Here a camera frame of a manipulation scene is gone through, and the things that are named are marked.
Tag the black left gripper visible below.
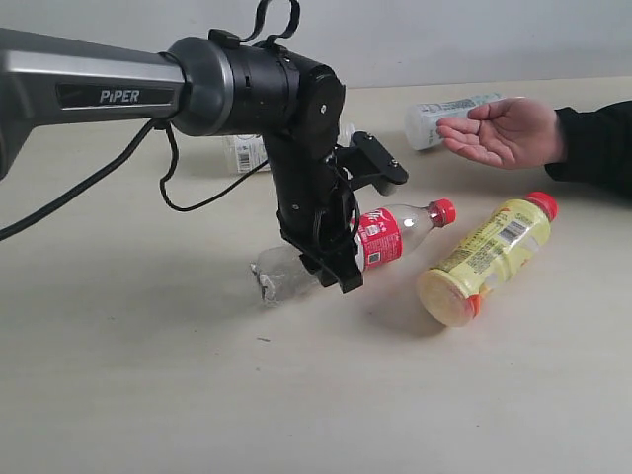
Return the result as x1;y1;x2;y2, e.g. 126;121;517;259
275;142;363;293

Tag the clear cola bottle red label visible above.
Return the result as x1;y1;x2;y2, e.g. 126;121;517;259
250;198;456;306

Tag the yellow juice bottle red cap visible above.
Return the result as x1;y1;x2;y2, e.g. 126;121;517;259
417;192;559;327

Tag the white bottle green label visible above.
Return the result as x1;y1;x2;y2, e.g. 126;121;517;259
404;93;504;151

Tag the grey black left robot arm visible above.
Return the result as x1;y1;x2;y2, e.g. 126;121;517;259
1;29;363;292

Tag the black sleeved forearm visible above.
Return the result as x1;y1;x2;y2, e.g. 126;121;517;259
544;101;631;199

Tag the clear bottle white floral label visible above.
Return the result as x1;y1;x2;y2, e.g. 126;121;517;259
222;122;356;175

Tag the person's open bare hand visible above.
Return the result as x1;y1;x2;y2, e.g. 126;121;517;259
436;98;566;170

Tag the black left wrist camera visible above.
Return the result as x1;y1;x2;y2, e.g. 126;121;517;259
335;131;409;196

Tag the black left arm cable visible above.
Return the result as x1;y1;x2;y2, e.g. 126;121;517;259
0;0;361;258

